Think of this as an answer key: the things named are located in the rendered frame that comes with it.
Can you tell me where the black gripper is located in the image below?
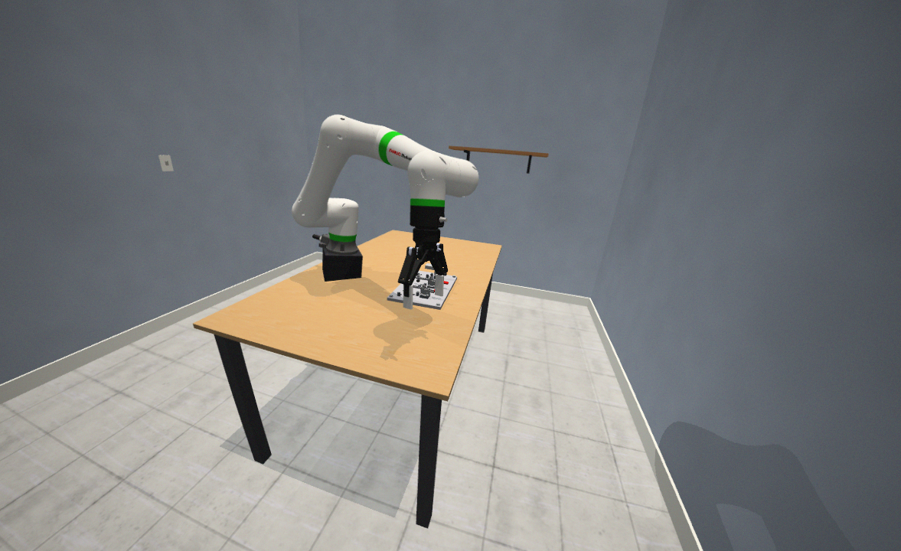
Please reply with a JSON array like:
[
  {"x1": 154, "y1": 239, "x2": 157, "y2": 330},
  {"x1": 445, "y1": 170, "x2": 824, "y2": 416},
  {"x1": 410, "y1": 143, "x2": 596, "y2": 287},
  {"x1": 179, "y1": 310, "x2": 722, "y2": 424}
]
[{"x1": 398, "y1": 228, "x2": 448, "y2": 310}]

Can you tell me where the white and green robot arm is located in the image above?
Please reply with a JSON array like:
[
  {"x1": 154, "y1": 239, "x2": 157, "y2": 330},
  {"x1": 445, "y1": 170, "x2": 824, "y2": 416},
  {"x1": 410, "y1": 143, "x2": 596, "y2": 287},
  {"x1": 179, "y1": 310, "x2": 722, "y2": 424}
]
[{"x1": 292, "y1": 115, "x2": 478, "y2": 255}]

